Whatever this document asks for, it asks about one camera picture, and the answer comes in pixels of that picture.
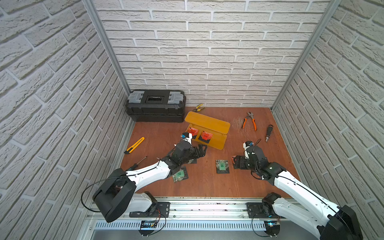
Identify right green circuit board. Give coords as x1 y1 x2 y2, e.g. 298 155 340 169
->
264 221 280 229

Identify green tea bag front left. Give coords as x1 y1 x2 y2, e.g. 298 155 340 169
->
172 166 189 183

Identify green tea bag right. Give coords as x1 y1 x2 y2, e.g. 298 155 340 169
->
216 160 230 174

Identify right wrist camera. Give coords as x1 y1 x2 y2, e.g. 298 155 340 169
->
243 141 254 159

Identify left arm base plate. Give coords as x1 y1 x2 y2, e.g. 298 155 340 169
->
129 202 171 218

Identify yellow utility knife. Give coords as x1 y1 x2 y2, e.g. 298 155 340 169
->
124 137 145 155

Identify left green circuit board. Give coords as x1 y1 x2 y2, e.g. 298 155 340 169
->
140 220 158 230

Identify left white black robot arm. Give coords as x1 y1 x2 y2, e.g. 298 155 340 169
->
93 139 208 223

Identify green circuit board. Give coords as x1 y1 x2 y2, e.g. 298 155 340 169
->
140 220 158 230
264 221 280 229

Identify green handled screwdriver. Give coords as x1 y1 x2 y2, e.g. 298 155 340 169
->
127 156 147 171

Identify yellow handled pliers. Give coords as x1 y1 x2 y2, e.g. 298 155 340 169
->
193 104 205 113

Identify black plastic toolbox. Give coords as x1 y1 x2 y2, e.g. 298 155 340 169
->
126 90 186 123

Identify yellow two-tier wooden shelf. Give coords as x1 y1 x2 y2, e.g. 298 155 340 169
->
185 112 231 150

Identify orange handled pliers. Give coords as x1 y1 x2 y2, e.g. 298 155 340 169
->
241 111 258 132

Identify aluminium front rail frame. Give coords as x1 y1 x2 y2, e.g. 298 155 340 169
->
118 196 338 225

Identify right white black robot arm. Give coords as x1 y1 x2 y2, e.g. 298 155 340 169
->
232 141 364 240

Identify black orange screwdriver handle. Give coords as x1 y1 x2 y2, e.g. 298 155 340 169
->
266 125 274 142

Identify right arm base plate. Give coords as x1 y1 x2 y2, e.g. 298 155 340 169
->
246 203 281 219

